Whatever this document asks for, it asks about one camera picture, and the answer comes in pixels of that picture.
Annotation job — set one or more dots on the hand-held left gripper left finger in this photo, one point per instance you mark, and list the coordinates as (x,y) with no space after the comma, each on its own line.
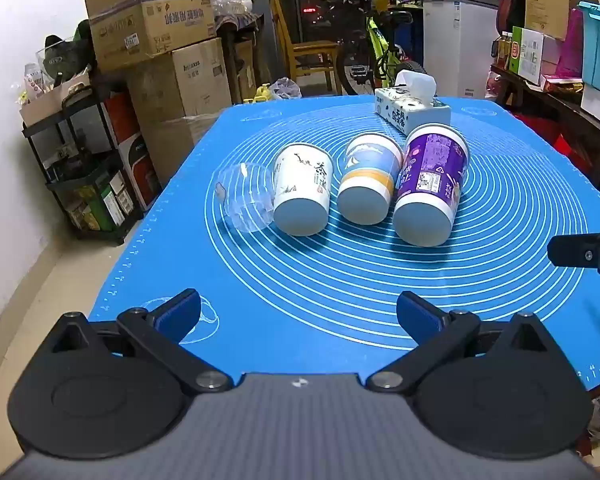
(180,312)

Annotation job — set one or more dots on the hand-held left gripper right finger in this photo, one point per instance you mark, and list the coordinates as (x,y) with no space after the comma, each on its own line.
(420,316)

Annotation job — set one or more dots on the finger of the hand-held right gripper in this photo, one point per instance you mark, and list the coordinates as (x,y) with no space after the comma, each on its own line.
(575,250)

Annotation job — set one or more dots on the clear plastic cup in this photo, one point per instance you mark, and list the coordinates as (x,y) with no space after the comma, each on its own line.
(245,200)

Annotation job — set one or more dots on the purple paper cup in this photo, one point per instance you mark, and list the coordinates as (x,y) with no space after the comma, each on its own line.
(430,180)

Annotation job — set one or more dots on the blue orange-band paper cup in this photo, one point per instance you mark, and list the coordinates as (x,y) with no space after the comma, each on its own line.
(367,180)

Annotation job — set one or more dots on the white ink-painting paper cup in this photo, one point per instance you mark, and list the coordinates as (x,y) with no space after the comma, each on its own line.
(302,185)

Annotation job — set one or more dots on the blue silicone baking mat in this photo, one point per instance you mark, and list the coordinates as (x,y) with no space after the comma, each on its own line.
(330,280)

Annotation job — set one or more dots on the dark wooden side table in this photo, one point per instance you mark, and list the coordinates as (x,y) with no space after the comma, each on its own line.
(570,115)

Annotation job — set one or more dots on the red white appliance box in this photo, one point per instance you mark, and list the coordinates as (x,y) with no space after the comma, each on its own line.
(135,160)

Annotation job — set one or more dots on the black shelf cart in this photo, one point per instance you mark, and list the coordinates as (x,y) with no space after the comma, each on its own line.
(87,180)

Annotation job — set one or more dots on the plastic-wrapped cardboard box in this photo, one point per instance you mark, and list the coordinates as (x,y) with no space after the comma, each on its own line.
(177,145)

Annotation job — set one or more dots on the pink bag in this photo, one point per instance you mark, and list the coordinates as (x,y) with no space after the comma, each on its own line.
(572,45)

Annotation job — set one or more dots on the green white carton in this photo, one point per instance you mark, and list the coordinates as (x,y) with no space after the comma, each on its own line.
(530,55)

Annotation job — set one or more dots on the drink bottles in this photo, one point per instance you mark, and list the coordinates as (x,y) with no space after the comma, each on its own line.
(504,50)

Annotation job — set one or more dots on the blue white tissue box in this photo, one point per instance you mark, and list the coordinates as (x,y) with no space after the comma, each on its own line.
(415,110)

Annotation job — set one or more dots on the yellow toy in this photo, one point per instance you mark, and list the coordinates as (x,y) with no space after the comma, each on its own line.
(259,94)

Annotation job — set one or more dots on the large plain cardboard box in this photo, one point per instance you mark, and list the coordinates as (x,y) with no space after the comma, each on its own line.
(185,80)

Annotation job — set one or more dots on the white chest freezer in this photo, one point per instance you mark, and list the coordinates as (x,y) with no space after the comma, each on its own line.
(455,45)

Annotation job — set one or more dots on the open brown box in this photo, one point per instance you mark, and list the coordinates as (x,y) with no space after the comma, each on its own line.
(50,102)

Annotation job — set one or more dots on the crumpled plastic bag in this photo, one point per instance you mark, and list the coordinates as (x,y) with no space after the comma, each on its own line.
(286,89)

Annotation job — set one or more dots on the green black bicycle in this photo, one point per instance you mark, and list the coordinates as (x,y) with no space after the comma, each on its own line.
(380,55)

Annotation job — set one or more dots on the dark wooden desk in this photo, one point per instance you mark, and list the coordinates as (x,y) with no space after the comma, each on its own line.
(240,50)

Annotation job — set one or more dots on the wooden chair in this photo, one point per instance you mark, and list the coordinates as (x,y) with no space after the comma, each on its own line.
(305,55)

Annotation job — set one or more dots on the open printed cardboard box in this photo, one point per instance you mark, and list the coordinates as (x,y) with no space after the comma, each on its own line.
(150,25)

